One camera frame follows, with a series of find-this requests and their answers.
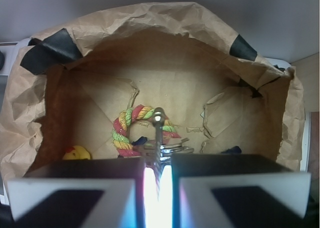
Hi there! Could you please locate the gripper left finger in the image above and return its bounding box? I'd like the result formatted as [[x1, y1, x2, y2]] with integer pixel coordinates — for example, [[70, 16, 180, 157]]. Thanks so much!
[[7, 158, 146, 228]]

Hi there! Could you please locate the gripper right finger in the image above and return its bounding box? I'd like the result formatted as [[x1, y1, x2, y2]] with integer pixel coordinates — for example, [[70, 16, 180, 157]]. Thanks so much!
[[172, 154, 311, 228]]

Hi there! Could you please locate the silver key bunch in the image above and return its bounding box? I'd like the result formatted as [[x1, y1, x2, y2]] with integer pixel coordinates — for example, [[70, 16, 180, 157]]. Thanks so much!
[[141, 107, 195, 198]]

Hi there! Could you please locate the yellow rubber duck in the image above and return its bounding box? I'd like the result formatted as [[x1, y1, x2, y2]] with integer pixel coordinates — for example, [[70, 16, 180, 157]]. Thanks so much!
[[62, 145, 91, 160]]

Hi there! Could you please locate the brown paper bag bin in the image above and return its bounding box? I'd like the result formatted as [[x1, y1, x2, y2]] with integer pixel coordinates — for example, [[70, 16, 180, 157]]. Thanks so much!
[[0, 2, 305, 183]]

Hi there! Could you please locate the red yellow green rope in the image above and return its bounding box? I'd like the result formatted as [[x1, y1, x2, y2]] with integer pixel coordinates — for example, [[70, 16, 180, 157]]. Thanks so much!
[[111, 104, 182, 158]]

